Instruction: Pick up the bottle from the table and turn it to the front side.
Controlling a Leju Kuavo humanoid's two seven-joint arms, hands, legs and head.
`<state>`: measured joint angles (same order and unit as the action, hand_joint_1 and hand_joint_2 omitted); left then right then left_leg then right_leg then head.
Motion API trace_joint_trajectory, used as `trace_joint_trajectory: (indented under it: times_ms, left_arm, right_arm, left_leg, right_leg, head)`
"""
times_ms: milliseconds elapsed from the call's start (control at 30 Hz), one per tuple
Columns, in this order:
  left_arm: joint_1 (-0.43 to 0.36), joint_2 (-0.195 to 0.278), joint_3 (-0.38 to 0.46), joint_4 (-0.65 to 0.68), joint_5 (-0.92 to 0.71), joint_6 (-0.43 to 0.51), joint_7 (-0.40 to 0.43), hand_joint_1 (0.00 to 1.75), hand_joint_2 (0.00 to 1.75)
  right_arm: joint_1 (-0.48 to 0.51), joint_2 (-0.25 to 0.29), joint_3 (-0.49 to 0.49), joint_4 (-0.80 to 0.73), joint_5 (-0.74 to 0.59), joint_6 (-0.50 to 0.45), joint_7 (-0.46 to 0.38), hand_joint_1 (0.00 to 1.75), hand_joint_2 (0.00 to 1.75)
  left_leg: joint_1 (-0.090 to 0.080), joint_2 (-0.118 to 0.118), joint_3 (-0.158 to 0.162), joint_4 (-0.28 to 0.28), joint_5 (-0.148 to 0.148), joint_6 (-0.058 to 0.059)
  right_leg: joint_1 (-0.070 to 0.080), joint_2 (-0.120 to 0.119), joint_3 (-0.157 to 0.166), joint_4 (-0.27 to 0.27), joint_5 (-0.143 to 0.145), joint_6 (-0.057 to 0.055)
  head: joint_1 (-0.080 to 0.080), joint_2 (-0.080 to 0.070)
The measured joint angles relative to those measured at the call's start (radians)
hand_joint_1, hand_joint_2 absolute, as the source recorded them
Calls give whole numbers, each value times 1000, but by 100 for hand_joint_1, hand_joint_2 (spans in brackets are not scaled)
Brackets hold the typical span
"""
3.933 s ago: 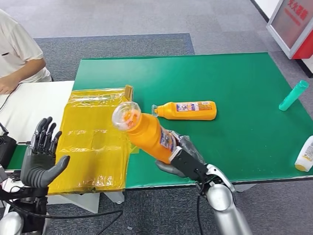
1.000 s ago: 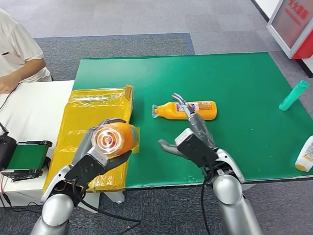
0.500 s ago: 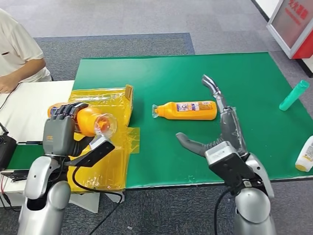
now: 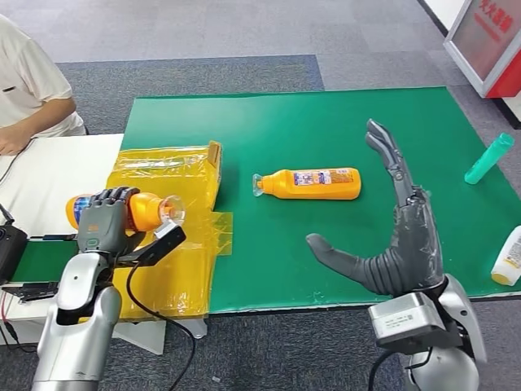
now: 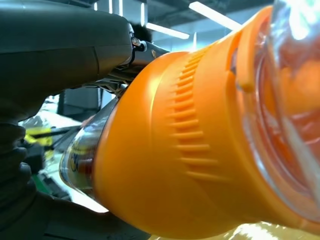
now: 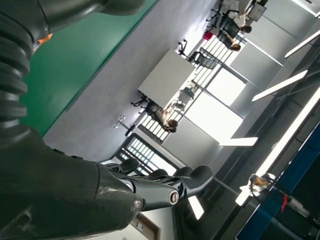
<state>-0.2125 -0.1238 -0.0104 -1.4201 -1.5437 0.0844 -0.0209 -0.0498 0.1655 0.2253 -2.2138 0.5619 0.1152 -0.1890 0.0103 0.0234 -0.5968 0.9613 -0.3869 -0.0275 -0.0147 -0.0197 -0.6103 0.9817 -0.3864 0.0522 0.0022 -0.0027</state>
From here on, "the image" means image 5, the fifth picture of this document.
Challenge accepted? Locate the yellow plastic-wrapped box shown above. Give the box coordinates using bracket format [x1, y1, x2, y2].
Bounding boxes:
[149, 221, 320, 240]

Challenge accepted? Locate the ceiling light strip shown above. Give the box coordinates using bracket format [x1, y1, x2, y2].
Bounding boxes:
[146, 22, 190, 40]
[189, 1, 242, 31]

